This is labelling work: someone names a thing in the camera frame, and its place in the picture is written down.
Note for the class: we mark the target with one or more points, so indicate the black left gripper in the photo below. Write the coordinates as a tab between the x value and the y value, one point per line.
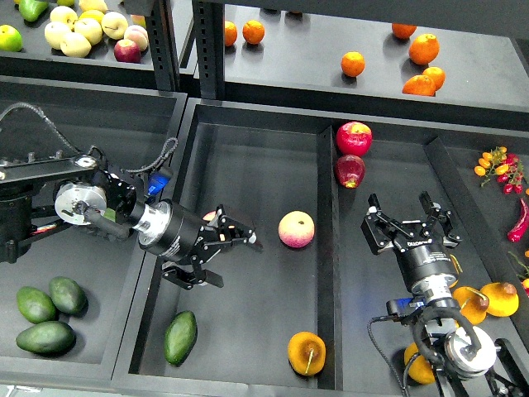
185	266

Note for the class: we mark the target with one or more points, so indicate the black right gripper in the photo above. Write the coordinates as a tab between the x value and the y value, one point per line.
383	232

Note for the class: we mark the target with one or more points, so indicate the dark green avocado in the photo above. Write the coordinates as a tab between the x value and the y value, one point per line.
180	337

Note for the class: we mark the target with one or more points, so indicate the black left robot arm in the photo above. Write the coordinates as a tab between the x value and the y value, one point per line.
42	196

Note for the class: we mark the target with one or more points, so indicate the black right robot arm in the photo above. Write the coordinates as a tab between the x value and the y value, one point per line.
454	348

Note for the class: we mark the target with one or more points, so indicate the yellow pear upper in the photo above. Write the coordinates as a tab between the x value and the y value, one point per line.
458	270

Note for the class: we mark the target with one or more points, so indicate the yellow pear brown tip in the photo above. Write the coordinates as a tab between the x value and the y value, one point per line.
473	303

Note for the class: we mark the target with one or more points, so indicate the yellow pear far right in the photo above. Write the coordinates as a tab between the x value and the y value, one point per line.
503	298

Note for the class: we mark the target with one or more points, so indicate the dark avocado middle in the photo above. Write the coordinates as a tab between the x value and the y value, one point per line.
67	296

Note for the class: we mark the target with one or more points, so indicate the yellow pear bottom right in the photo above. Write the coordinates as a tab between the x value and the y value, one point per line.
420	370

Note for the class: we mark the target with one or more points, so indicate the dark avocado bottom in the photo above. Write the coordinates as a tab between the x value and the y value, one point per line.
47	338

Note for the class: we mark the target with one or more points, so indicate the dark avocado left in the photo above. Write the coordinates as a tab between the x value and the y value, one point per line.
35	305

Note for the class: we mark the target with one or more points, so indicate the pale yellow pear right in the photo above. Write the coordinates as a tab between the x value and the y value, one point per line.
114	25

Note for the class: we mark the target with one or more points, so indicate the pale yellow pear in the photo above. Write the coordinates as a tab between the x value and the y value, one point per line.
65	15
90	29
55	33
114	25
75	45

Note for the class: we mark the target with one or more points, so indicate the pale yellow pear front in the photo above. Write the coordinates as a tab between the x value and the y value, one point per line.
75	45

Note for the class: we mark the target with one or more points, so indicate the pale yellow pear centre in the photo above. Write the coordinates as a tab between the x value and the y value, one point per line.
90	29

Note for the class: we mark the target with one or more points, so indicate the pale yellow pear left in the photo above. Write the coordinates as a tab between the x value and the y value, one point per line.
55	33

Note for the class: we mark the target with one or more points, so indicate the pale yellow pear back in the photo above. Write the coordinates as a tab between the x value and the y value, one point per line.
65	15

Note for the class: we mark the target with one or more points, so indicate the pink yellow apple left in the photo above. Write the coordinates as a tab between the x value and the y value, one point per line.
209	216

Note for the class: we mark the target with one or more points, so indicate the pink yellow apple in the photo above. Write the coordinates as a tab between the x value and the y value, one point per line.
209	216
296	229

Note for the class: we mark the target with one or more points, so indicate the dark red apple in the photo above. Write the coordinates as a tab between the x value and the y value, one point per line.
349	171

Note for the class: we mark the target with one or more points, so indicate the pink yellow apple right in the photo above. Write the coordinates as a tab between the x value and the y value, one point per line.
296	229

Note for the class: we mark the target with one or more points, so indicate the bright red apple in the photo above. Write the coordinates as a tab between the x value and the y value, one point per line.
354	138

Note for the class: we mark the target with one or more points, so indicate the red chili pepper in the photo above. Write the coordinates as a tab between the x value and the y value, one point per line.
518	230

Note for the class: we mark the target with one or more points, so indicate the black centre tray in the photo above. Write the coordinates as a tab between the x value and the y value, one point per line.
267	162

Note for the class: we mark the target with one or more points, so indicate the black tray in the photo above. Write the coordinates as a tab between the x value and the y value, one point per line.
130	126
267	162

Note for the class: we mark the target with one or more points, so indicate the cherry tomato bunch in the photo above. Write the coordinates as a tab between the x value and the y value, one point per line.
505	167

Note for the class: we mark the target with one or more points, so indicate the orange lower right front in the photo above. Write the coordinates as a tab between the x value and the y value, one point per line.
420	85

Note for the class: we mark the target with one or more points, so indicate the black left tray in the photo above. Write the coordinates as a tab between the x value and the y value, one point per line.
130	126

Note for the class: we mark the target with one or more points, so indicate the orange lower right back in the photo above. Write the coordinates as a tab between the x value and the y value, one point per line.
436	74

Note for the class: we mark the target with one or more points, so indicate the orange centre shelf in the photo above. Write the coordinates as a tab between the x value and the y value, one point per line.
352	64

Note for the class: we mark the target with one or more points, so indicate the large orange right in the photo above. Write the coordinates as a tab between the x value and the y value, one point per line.
424	49

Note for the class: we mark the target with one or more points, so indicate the orange top right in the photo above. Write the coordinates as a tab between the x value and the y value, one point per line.
403	31

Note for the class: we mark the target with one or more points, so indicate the red apple on shelf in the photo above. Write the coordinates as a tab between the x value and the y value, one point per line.
127	51

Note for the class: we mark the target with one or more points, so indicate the orange far left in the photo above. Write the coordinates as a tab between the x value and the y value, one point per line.
230	33

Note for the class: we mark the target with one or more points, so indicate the pale peach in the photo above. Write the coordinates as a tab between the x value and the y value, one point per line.
139	35

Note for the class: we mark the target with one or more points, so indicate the black shelf post left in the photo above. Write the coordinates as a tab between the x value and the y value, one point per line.
163	50

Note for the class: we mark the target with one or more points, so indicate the black shelf post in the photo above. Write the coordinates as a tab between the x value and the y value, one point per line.
208	20
163	50

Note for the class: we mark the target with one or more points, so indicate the black shelf post right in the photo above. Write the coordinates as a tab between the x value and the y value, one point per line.
208	20

